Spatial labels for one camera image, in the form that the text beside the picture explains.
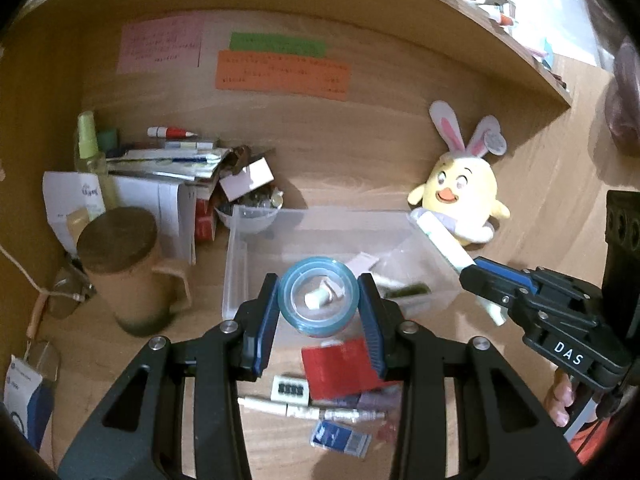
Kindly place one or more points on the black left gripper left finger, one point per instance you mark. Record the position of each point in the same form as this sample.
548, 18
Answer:
135, 430

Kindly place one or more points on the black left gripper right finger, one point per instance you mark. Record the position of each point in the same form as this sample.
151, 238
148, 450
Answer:
503, 430

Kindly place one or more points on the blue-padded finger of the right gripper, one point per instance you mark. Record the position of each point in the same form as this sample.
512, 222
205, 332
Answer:
496, 282

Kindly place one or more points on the pale green tube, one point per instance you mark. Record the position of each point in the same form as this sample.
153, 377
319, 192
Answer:
455, 255

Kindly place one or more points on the dark green small bottle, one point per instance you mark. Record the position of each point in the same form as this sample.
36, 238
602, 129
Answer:
415, 289

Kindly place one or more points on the white pen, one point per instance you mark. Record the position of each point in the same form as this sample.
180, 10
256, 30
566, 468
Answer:
309, 412

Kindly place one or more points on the blue tape roll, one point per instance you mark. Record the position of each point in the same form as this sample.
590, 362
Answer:
329, 321

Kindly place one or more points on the pink cream tube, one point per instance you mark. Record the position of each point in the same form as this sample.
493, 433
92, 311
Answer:
335, 276

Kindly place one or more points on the person's hand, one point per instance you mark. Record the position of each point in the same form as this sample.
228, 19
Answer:
559, 398

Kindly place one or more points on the yellow chick bunny plush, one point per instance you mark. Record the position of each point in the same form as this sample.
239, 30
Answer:
461, 190

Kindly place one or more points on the blue white product box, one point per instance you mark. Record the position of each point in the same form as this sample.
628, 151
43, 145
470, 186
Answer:
29, 400

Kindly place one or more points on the eyeglasses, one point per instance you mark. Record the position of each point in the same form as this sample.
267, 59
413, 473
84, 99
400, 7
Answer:
71, 288

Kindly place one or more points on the blue white small packet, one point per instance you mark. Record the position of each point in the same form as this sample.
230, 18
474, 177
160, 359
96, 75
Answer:
341, 439

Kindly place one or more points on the brown mug with lid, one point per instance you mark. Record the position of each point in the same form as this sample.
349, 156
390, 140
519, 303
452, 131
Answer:
120, 252

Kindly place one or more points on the beige small bottle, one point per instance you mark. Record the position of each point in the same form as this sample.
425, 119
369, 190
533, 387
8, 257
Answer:
76, 222

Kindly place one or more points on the clear plastic organizer bin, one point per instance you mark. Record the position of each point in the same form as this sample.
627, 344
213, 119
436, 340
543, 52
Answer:
406, 256

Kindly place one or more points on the white paper box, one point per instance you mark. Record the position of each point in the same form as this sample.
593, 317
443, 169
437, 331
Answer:
172, 204

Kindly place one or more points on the bowl of trinkets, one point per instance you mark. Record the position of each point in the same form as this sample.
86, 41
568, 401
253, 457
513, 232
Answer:
252, 213

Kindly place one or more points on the small white pink box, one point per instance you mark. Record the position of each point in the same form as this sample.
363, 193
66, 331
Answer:
249, 179

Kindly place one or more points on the stack of papers and booklets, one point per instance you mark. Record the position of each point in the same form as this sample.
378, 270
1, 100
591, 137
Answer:
187, 164

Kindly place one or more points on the orange sticky note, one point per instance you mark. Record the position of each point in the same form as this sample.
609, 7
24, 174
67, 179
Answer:
285, 73

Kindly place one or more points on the green spray bottle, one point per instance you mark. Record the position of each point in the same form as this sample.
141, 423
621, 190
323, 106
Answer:
90, 160

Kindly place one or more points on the red white marker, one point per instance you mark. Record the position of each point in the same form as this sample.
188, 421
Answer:
170, 133

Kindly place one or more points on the green sticky note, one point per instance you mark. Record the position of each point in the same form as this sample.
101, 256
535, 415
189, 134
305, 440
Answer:
276, 43

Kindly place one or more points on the pink sticky note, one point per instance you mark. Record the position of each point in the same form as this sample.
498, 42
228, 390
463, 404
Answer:
173, 42

